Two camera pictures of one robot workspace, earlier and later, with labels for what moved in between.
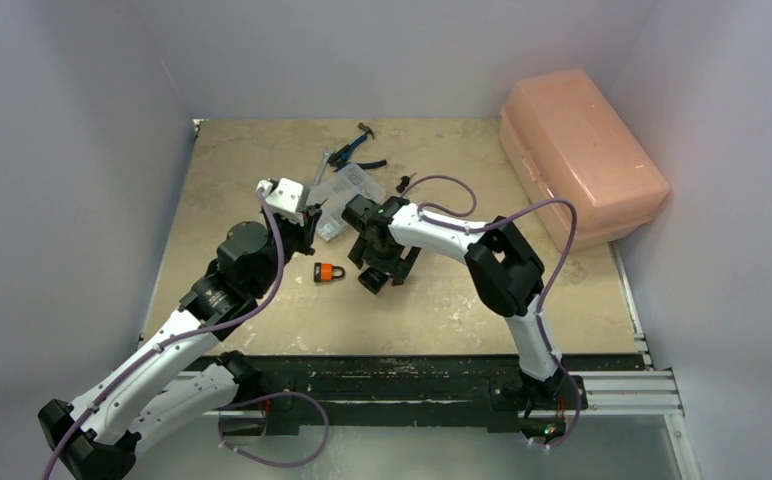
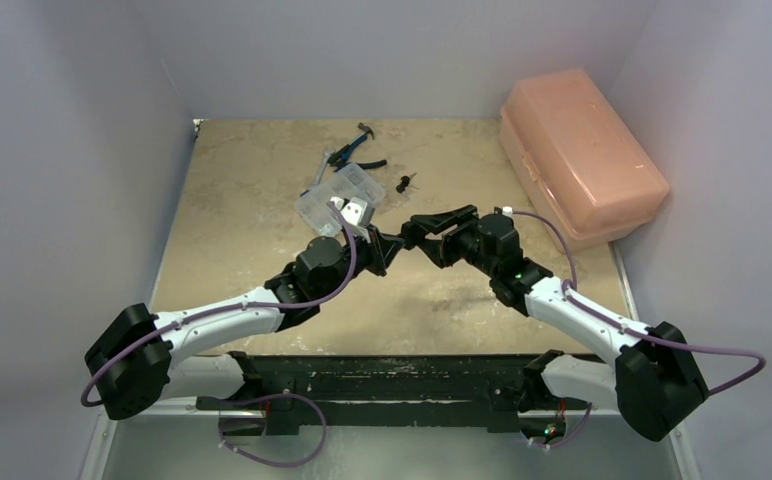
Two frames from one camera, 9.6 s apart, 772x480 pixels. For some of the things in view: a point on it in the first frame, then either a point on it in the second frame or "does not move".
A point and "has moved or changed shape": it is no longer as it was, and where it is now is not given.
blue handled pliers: [341, 156] does not move
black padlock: [373, 279] has moved or changed shape
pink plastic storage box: [567, 138] does not move
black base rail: [490, 387] does not move
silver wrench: [326, 155] does not move
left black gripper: [305, 233] → [380, 249]
